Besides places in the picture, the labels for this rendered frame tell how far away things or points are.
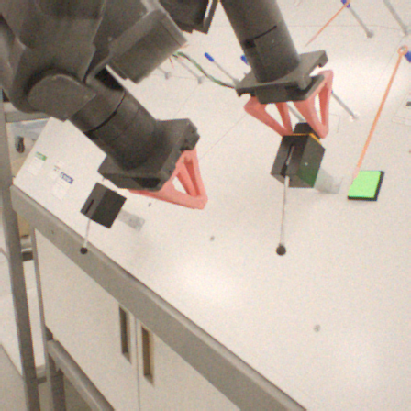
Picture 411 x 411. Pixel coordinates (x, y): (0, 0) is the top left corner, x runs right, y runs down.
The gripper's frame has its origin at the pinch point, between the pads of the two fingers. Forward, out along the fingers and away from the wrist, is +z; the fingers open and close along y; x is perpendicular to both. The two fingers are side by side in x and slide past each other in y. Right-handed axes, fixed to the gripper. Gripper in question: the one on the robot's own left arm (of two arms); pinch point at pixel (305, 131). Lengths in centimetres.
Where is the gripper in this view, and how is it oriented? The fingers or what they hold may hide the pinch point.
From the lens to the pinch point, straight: 72.6
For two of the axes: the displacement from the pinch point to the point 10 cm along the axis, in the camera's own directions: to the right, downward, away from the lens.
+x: -5.6, 6.7, -4.9
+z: 4.5, 7.4, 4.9
